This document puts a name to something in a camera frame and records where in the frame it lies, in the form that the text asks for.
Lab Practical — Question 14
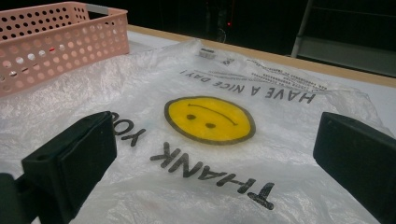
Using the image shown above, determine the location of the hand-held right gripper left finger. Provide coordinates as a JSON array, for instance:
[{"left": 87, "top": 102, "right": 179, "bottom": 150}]
[{"left": 21, "top": 110, "right": 118, "bottom": 224}]

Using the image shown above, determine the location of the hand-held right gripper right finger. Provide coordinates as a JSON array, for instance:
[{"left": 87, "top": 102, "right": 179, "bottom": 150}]
[{"left": 312, "top": 111, "right": 396, "bottom": 224}]

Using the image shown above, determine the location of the pink perforated plastic basket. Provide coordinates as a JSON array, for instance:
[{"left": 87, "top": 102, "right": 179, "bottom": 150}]
[{"left": 0, "top": 1, "right": 130, "bottom": 98}]

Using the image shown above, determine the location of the clear plastic smiley bag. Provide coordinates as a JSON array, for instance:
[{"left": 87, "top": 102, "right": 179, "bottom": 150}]
[{"left": 0, "top": 38, "right": 395, "bottom": 224}]

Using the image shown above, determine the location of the white metal desk frame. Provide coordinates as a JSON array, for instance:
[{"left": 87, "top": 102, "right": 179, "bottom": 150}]
[{"left": 290, "top": 0, "right": 396, "bottom": 78}]

